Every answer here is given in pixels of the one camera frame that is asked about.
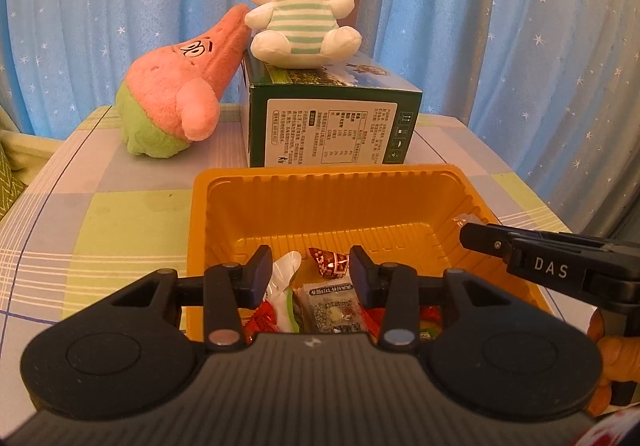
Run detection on clear grey snack packet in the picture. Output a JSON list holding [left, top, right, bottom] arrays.
[[294, 282, 362, 334]]

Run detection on green cardboard box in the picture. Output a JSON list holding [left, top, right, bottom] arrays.
[[241, 51, 423, 168]]

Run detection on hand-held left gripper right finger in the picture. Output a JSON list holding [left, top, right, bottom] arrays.
[[349, 245, 507, 353]]

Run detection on red patterned clothing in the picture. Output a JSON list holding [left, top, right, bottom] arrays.
[[575, 405, 640, 446]]

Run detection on pink green starfish plush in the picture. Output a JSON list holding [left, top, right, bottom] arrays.
[[115, 4, 249, 158]]

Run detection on checkered tablecloth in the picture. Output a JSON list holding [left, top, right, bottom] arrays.
[[0, 104, 601, 432]]

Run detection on red brown patterned candy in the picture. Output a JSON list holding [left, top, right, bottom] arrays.
[[307, 247, 351, 280]]

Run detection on green patterned cushion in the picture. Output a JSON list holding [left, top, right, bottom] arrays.
[[0, 146, 27, 222]]

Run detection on white snack packet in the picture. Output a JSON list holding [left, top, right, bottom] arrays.
[[265, 251, 302, 299]]

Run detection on pale green cushion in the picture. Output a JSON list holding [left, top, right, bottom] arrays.
[[0, 131, 63, 173]]

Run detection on white striped bear plush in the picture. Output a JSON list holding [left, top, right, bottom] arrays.
[[243, 0, 363, 66]]

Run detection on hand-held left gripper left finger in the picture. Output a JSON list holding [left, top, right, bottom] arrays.
[[111, 245, 274, 353]]

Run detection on person's right hand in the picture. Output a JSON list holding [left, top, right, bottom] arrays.
[[585, 309, 629, 418]]

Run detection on orange plastic tray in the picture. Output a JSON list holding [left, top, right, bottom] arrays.
[[186, 165, 556, 344]]

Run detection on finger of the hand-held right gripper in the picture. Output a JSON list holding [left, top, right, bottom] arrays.
[[459, 222, 522, 261]]

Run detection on blue star curtain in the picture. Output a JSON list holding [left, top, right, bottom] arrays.
[[0, 0, 640, 239]]

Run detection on red foil candy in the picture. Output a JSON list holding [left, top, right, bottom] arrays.
[[242, 299, 283, 343]]

